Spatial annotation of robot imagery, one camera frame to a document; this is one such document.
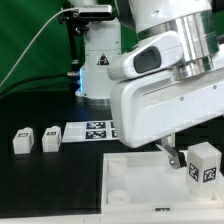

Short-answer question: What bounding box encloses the grey camera cable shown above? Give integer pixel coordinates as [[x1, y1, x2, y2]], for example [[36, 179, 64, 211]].
[[0, 7, 80, 88]]

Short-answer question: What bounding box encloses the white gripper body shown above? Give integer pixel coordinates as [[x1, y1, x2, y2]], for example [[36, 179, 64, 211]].
[[111, 68, 224, 148]]

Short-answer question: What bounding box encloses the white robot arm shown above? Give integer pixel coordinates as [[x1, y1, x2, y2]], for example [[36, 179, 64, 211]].
[[69, 0, 224, 148]]

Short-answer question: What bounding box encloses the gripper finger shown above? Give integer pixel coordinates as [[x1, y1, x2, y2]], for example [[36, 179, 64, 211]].
[[161, 137, 187, 170]]

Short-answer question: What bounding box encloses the white square tabletop tray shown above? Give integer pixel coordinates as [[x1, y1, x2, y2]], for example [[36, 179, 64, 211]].
[[101, 151, 224, 214]]

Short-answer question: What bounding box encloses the black cable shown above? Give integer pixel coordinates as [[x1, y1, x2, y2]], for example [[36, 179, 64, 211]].
[[0, 73, 81, 98]]

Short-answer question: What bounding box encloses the white sheet with tags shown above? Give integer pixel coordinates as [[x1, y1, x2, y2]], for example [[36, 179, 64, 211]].
[[62, 120, 118, 143]]

